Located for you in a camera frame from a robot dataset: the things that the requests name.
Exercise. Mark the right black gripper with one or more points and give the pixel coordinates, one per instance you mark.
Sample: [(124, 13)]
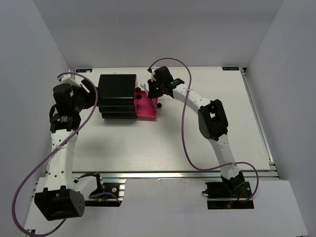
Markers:
[(151, 93)]

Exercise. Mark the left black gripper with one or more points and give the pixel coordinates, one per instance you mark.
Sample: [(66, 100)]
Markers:
[(91, 96)]

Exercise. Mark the silver combination wrench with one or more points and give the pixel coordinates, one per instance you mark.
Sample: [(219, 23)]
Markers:
[(143, 86)]

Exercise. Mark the black drawer cabinet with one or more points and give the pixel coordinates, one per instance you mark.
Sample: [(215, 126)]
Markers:
[(116, 96)]

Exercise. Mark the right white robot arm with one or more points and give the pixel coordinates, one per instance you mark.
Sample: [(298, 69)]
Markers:
[(212, 124)]

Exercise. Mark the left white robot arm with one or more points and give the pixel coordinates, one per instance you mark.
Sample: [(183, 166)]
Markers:
[(62, 196)]

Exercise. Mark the left blue table label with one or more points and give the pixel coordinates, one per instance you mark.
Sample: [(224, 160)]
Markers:
[(85, 70)]

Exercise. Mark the blue table label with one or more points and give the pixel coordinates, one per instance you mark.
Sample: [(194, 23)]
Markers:
[(85, 70), (228, 68)]

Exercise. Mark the right blue table label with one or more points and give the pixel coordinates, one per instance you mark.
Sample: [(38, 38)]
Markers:
[(228, 68)]

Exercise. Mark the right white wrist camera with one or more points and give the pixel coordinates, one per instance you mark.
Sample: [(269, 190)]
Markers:
[(151, 70)]

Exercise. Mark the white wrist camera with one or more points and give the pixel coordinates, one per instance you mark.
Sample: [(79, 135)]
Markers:
[(151, 70), (69, 79)]

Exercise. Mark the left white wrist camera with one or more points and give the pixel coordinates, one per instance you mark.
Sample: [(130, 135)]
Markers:
[(69, 79)]

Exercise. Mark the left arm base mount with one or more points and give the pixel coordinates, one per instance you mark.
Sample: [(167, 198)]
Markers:
[(98, 193)]

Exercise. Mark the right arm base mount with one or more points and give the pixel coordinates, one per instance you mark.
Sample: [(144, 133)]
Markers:
[(220, 198)]

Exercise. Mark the aluminium table frame rail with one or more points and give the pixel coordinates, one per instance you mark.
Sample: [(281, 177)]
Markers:
[(267, 149)]

